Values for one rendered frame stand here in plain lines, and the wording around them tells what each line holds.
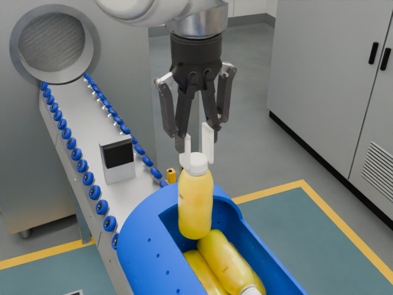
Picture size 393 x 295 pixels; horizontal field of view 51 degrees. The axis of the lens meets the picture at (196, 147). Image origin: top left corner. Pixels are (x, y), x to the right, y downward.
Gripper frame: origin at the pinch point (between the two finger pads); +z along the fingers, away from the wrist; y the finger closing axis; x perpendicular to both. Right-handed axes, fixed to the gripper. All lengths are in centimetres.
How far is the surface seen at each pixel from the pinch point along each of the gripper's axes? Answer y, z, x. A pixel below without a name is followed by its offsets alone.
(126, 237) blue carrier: 12.5, 22.3, -6.9
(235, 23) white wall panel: -274, 133, -403
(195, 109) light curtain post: -35, 34, -66
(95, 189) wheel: 10, 41, -47
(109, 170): 3, 40, -53
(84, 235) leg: 7, 131, -121
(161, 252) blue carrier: 9.1, 18.1, 3.4
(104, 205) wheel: 9, 40, -39
